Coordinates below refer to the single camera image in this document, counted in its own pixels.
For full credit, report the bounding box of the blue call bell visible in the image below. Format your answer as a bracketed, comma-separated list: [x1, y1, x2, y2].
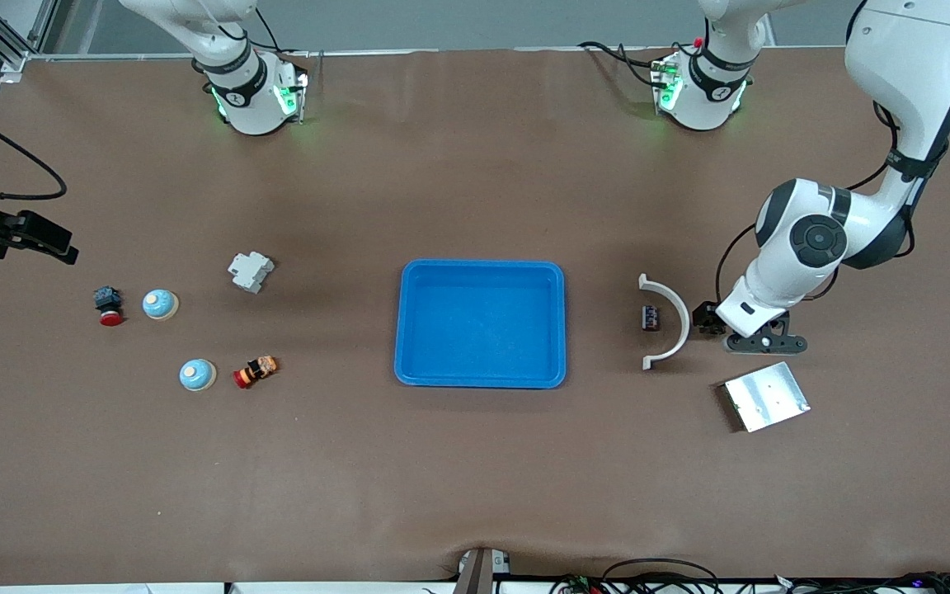
[178, 358, 217, 393]
[142, 288, 180, 322]

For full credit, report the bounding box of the white curved pipe clamp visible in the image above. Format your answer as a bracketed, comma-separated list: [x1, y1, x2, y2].
[638, 273, 691, 370]

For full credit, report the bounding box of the red mushroom push button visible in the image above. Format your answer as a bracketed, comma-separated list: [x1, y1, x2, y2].
[94, 285, 126, 328]

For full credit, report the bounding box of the silver metal plate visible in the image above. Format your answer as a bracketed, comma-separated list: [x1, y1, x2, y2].
[722, 361, 811, 433]

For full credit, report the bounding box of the white circuit breaker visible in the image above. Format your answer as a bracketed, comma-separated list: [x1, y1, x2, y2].
[228, 251, 275, 295]

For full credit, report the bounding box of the blue plastic tray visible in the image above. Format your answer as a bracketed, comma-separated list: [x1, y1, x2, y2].
[393, 259, 567, 389]

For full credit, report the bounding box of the orange emergency stop button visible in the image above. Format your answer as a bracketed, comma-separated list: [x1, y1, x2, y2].
[233, 355, 280, 390]

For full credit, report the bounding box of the brown table cover sheet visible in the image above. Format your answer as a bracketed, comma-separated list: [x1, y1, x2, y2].
[0, 45, 950, 587]

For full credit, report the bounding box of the black looped cable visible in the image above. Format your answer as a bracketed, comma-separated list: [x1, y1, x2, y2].
[601, 558, 721, 594]

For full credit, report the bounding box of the black base cable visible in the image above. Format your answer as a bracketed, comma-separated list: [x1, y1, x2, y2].
[578, 40, 665, 87]

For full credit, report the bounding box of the black cable bundle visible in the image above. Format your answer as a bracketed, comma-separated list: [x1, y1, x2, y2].
[772, 571, 950, 594]

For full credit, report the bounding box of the metal mount bracket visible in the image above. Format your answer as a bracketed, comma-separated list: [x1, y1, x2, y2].
[452, 547, 515, 594]

